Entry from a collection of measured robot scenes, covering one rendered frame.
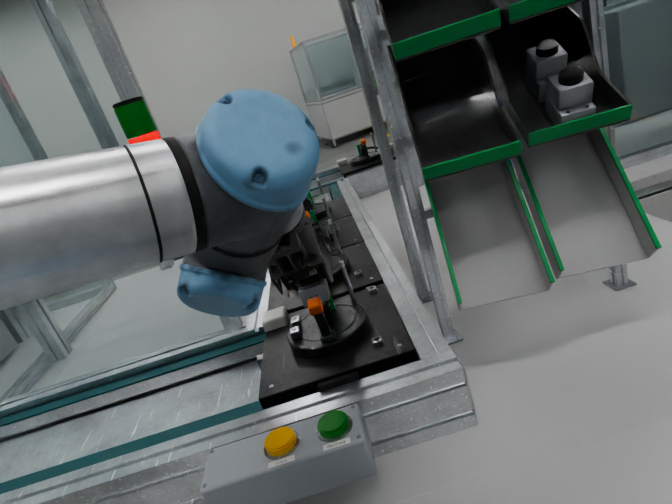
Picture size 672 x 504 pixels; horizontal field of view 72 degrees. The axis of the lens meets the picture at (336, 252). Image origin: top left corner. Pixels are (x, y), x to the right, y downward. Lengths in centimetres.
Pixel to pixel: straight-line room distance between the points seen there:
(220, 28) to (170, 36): 105
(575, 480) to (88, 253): 56
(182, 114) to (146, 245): 1092
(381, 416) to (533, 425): 20
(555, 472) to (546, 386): 15
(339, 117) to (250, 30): 310
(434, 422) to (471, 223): 31
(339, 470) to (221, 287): 32
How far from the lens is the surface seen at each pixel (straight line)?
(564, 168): 84
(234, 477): 64
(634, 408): 74
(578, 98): 71
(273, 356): 80
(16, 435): 115
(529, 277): 74
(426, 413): 69
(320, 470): 62
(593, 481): 66
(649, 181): 152
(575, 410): 73
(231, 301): 40
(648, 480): 67
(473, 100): 80
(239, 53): 1127
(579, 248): 79
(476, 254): 75
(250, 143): 28
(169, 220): 28
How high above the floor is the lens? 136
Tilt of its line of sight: 20 degrees down
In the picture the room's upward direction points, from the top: 18 degrees counter-clockwise
